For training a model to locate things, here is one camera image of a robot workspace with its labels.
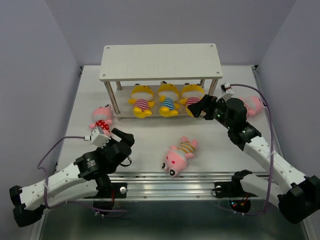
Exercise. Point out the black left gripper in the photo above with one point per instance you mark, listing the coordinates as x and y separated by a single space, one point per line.
129 137

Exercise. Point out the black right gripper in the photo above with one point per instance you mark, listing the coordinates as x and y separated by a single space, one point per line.
206 104

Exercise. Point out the yellow frog toy red stripes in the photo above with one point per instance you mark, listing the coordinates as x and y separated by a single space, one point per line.
191 94

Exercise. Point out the pink frog toy polka dots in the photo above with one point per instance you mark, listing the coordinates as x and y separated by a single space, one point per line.
102 117

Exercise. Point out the yellow frog toy blue stripes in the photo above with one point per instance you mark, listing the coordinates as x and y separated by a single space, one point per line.
168 97

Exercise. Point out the yellow frog toy pink stripes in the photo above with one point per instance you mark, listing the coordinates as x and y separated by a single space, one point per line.
142 100

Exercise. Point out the pink frog toy orange stripes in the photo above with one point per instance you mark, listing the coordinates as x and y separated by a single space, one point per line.
176 159

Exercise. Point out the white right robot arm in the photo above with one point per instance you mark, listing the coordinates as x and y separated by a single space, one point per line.
296 195

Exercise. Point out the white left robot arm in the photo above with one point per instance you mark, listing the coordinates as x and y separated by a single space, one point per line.
87 176

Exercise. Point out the white two-tier shelf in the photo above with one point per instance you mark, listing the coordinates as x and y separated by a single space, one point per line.
152 63

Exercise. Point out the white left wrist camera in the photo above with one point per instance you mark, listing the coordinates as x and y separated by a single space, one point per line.
97 137

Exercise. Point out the aluminium front rail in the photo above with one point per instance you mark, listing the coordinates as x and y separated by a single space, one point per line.
159 187

